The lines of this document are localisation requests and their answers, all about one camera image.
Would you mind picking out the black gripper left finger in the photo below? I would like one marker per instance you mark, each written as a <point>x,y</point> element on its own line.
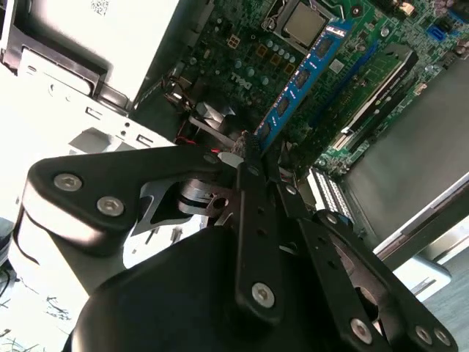
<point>110,172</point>

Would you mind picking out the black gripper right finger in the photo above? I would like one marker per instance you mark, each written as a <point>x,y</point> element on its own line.
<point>348,264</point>

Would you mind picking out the blue RAM stick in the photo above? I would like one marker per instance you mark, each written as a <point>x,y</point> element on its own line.
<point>303,78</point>

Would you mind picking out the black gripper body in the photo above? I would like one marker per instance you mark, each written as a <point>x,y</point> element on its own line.
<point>165,300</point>

